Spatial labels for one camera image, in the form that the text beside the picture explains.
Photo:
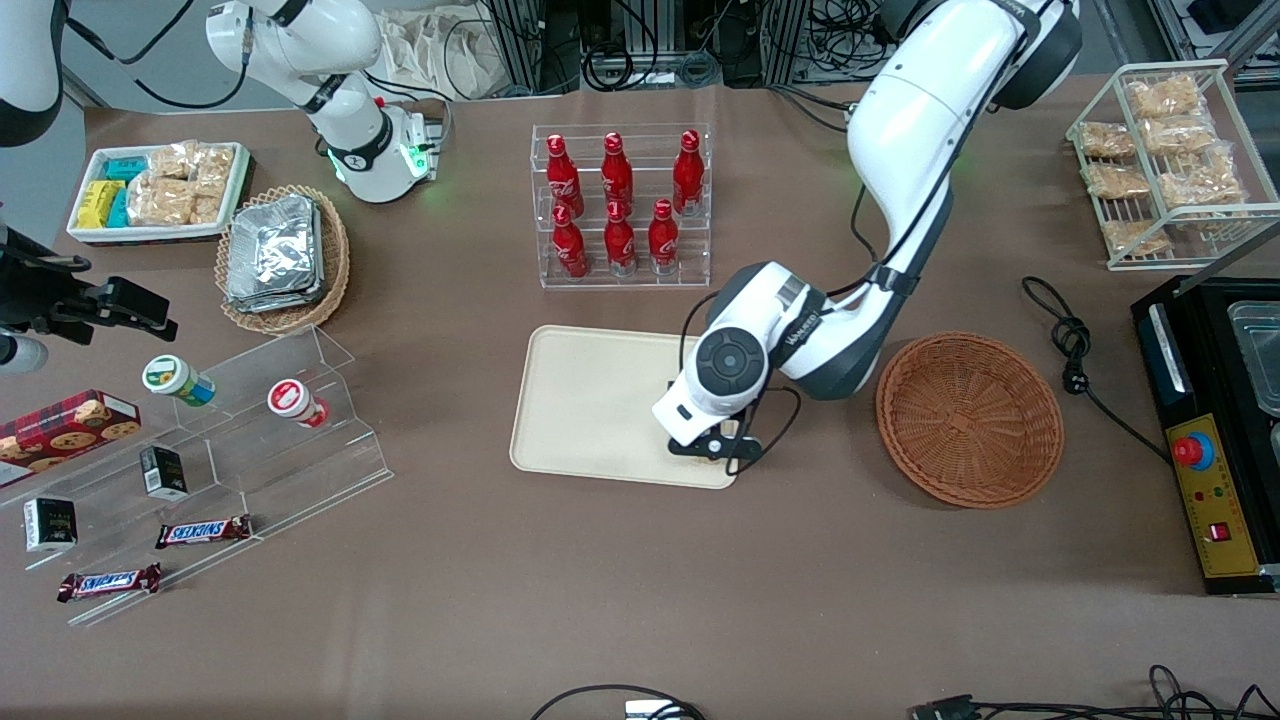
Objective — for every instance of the clear acrylic stepped shelf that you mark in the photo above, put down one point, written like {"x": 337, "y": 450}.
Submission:
{"x": 300, "y": 470}

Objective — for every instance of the tan wicker basket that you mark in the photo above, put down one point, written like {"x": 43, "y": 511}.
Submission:
{"x": 335, "y": 260}

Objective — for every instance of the brown wicker basket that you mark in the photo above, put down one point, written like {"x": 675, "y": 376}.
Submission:
{"x": 970, "y": 420}

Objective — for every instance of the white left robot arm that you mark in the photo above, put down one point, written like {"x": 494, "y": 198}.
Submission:
{"x": 920, "y": 110}

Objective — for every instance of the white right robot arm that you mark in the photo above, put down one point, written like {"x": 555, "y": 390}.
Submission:
{"x": 300, "y": 40}

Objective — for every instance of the red cookie box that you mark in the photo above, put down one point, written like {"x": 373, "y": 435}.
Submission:
{"x": 60, "y": 430}

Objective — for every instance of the cream plastic tray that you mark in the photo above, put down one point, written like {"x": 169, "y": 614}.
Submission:
{"x": 590, "y": 400}

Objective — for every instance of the yellow emergency stop control box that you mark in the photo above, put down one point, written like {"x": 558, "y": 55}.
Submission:
{"x": 1225, "y": 510}

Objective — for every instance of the small black box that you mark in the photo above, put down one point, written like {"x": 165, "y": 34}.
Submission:
{"x": 50, "y": 525}
{"x": 163, "y": 473}

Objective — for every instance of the white rectangular snack tray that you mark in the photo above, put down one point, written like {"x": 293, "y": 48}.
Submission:
{"x": 150, "y": 234}

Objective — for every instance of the black tabletop appliance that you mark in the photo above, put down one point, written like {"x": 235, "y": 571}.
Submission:
{"x": 1200, "y": 340}

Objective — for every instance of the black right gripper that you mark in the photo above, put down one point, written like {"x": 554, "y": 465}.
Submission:
{"x": 38, "y": 293}

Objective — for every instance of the small white device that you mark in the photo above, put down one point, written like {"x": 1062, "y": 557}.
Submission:
{"x": 650, "y": 710}

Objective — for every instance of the silver foil packet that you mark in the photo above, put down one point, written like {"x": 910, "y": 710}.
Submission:
{"x": 272, "y": 250}

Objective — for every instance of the puffed snack clear bag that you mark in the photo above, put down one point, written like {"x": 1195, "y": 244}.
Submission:
{"x": 1200, "y": 185}
{"x": 1163, "y": 96}
{"x": 1133, "y": 237}
{"x": 1106, "y": 140}
{"x": 1178, "y": 136}
{"x": 1117, "y": 182}

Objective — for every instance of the clear acrylic bottle rack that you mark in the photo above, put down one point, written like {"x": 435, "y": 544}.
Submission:
{"x": 640, "y": 282}

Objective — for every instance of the white cloth bag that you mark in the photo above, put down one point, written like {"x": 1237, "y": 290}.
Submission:
{"x": 430, "y": 50}

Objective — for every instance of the red lid yogurt cup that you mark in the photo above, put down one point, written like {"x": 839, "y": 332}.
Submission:
{"x": 292, "y": 400}

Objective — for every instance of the green lid yogurt cup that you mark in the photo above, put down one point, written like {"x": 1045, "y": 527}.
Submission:
{"x": 172, "y": 379}

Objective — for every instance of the snickers chocolate bar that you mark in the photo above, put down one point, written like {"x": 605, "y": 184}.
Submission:
{"x": 203, "y": 531}
{"x": 108, "y": 582}

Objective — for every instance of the red cola bottle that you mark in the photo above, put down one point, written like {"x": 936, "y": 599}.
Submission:
{"x": 620, "y": 243}
{"x": 662, "y": 240}
{"x": 617, "y": 175}
{"x": 570, "y": 248}
{"x": 687, "y": 175}
{"x": 564, "y": 180}

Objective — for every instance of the teal snack pack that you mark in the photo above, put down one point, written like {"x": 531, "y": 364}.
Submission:
{"x": 119, "y": 210}
{"x": 125, "y": 168}

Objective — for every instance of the yellow snack pack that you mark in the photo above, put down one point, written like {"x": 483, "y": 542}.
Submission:
{"x": 98, "y": 205}

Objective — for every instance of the rice cracker clear bag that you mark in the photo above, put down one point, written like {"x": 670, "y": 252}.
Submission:
{"x": 158, "y": 202}
{"x": 214, "y": 163}
{"x": 206, "y": 202}
{"x": 172, "y": 162}

